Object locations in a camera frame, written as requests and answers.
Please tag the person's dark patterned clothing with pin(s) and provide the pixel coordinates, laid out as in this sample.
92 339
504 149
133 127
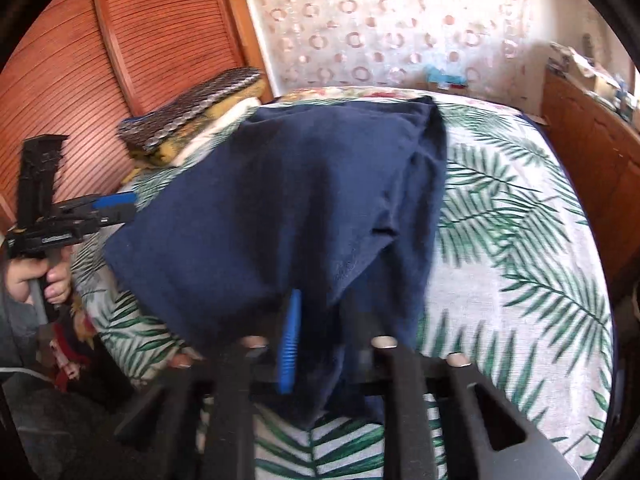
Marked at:
75 355

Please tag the circle pattern sheer curtain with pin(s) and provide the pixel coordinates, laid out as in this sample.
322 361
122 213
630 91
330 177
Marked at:
380 20

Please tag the cardboard box with blue contents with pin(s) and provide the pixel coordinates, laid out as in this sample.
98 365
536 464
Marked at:
445 79

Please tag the person's left forearm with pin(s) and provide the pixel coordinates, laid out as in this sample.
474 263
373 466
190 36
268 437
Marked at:
17 330

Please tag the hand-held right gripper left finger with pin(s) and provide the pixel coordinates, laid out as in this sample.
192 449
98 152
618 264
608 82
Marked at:
290 340

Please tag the open cardboard box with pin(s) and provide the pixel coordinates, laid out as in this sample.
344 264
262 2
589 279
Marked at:
597 77

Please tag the palm leaf print blanket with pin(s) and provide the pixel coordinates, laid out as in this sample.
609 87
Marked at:
500 240

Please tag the wooden cabinet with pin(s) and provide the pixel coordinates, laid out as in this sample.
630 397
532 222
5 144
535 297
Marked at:
595 160

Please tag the wooden louvered wardrobe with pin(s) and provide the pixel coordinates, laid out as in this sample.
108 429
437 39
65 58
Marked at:
100 60

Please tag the floral print blanket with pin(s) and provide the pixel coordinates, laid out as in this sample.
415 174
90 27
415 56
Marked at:
350 92

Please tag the person's left hand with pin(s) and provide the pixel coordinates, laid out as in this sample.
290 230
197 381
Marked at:
60 282

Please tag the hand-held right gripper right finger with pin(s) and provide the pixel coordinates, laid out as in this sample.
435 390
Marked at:
405 405

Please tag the navy blue printed t-shirt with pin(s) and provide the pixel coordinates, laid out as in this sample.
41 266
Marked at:
300 200

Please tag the stack of folded patterned cloths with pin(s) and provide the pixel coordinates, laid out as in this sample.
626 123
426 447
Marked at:
185 110

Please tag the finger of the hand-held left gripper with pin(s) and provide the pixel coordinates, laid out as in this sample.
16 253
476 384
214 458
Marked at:
112 202
107 220

